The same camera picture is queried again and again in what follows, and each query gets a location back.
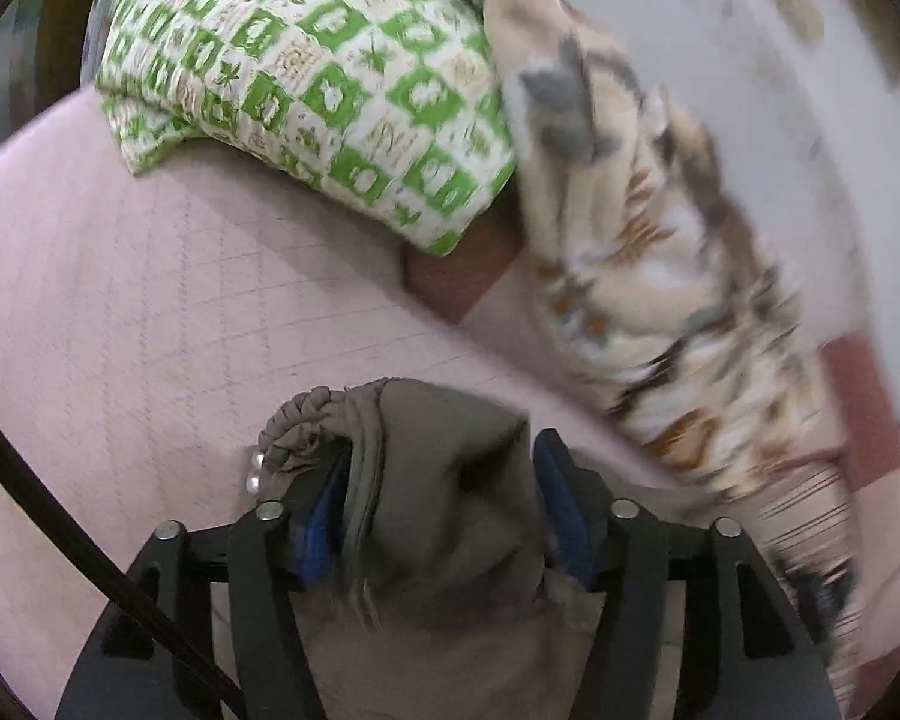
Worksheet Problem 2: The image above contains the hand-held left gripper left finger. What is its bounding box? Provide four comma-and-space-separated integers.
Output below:
56, 457, 353, 720

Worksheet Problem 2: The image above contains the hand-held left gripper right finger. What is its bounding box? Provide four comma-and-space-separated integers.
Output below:
532, 429, 845, 720

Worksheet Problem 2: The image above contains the pink cushion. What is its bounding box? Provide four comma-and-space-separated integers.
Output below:
821, 330, 900, 496

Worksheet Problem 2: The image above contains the cream floral blanket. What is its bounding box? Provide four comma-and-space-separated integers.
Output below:
442, 0, 852, 488

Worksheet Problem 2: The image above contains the black cable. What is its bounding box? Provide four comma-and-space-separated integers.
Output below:
0, 394, 250, 717

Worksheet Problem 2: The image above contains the green checked pillow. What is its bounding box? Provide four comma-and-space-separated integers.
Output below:
94, 0, 518, 256

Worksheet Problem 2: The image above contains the dark red pillow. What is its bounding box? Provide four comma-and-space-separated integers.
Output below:
403, 219, 526, 325

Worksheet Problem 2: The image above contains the olive hooded puffer coat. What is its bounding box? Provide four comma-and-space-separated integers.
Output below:
244, 377, 725, 720

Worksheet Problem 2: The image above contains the striped floral back cushion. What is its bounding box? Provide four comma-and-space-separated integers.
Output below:
742, 457, 900, 713

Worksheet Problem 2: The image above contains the pink quilted bed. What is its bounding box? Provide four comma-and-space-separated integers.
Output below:
0, 86, 728, 720

